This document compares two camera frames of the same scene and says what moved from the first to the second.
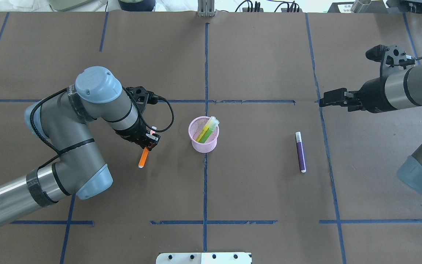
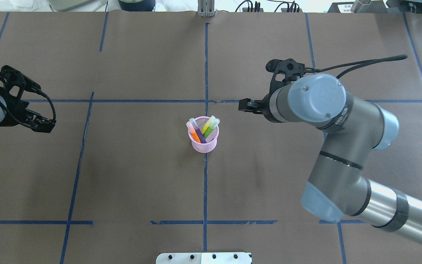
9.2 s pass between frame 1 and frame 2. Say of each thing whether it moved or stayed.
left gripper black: moved
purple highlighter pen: moved
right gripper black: moved
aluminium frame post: stayed
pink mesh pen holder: stayed
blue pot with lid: stayed
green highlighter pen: stayed
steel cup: stayed
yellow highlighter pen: stayed
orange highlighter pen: moved
